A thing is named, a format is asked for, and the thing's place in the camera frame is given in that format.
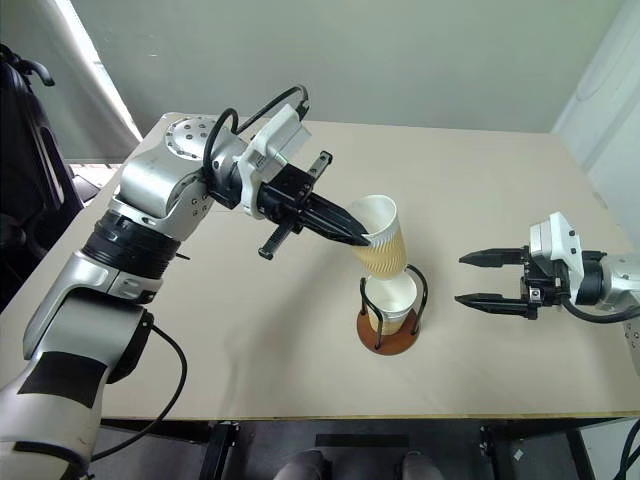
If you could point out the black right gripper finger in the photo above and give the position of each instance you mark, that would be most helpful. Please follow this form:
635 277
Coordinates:
495 257
495 303

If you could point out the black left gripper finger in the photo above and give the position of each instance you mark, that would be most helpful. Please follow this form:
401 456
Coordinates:
337 216
327 232

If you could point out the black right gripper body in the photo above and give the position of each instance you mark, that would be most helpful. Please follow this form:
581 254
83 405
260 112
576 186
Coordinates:
542 290

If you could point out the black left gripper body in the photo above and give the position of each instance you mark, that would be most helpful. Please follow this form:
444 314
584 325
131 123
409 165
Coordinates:
287 197

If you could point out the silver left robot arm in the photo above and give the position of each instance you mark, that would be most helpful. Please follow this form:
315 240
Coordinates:
150 180

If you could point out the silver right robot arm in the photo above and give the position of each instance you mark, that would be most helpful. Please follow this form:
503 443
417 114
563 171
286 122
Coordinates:
620 280

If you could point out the black zip tie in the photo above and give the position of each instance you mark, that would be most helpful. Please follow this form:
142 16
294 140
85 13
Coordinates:
182 256

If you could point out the dark grey rounded shape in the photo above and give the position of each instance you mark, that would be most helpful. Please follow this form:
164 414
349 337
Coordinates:
424 467

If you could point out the white door panel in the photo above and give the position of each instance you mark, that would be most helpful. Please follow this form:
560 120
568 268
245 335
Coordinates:
605 100

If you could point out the black strip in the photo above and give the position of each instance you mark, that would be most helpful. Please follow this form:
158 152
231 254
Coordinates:
361 440

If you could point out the black chair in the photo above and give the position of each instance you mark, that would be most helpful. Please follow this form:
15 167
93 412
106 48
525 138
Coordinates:
25 165

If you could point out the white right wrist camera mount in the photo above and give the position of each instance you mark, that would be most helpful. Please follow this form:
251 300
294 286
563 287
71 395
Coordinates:
562 240

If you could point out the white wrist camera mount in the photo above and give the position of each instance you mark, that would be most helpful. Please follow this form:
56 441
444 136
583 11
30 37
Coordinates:
562 240
280 135

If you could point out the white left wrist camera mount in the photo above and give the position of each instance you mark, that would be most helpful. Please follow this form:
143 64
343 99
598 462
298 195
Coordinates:
280 135

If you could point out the black table frame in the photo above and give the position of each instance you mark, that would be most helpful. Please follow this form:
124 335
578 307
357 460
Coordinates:
220 450

